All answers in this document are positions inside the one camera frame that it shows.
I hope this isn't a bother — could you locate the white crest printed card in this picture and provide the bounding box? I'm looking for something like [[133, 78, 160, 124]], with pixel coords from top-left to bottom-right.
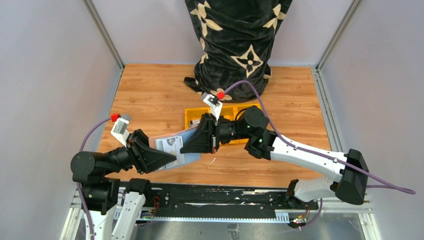
[[155, 135, 186, 169]]

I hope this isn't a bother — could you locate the pink leather card holder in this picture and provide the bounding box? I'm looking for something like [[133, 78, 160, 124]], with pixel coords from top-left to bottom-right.
[[148, 127, 202, 171]]

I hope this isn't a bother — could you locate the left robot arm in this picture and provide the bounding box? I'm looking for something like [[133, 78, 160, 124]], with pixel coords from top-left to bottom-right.
[[70, 129, 177, 240]]

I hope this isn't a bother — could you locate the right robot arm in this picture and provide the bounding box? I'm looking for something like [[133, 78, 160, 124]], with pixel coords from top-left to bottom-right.
[[180, 105, 369, 205]]

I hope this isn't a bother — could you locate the yellow plastic end bin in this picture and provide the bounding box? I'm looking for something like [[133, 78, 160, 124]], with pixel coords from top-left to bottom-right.
[[233, 103, 263, 117]]

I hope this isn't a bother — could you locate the black floral blanket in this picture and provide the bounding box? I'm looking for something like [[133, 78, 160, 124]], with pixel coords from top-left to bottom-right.
[[184, 0, 292, 103]]

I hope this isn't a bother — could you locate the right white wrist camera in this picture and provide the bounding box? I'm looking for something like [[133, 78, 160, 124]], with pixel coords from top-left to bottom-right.
[[200, 92, 223, 121]]

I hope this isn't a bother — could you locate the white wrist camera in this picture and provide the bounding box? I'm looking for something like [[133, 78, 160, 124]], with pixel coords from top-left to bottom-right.
[[110, 113, 132, 146], [200, 92, 223, 121]]

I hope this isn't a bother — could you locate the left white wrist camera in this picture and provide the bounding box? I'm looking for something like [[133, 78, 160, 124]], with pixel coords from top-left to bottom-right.
[[110, 113, 132, 146]]

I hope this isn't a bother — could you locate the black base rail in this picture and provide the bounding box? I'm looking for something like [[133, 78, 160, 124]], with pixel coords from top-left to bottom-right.
[[136, 183, 319, 224]]

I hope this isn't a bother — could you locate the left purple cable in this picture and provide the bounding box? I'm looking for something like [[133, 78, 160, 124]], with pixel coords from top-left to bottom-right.
[[76, 113, 121, 240]]

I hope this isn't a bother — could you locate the purple cable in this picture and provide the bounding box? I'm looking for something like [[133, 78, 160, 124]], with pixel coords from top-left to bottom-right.
[[76, 113, 121, 240], [216, 80, 416, 195]]

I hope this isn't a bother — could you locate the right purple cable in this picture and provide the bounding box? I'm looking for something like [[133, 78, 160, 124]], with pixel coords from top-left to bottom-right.
[[216, 80, 416, 195]]

